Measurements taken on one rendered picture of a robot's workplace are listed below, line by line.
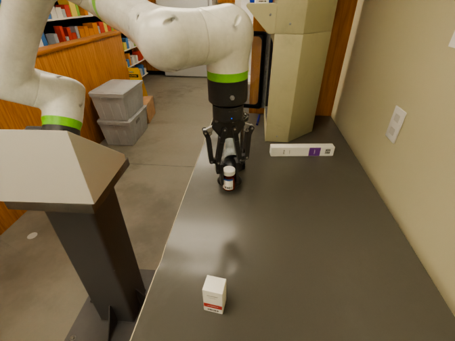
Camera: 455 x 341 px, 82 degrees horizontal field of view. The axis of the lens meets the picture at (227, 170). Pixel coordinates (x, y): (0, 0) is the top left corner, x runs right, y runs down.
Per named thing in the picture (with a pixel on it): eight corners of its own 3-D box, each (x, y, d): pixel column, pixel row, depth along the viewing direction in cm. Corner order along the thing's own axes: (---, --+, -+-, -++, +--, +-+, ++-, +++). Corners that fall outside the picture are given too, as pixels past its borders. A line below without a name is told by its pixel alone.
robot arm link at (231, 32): (266, 3, 49) (234, 2, 57) (208, 5, 44) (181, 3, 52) (262, 78, 57) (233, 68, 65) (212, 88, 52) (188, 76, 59)
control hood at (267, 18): (271, 26, 128) (273, 2, 123) (274, 34, 101) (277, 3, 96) (247, 26, 129) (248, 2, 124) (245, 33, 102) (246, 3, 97)
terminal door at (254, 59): (261, 109, 150) (267, 31, 128) (210, 104, 157) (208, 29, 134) (261, 108, 151) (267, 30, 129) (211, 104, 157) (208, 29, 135)
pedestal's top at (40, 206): (7, 209, 93) (2, 200, 90) (61, 162, 119) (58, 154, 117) (94, 214, 91) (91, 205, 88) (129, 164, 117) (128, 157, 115)
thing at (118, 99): (147, 104, 349) (143, 79, 330) (129, 122, 299) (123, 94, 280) (118, 103, 352) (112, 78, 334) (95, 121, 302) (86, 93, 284)
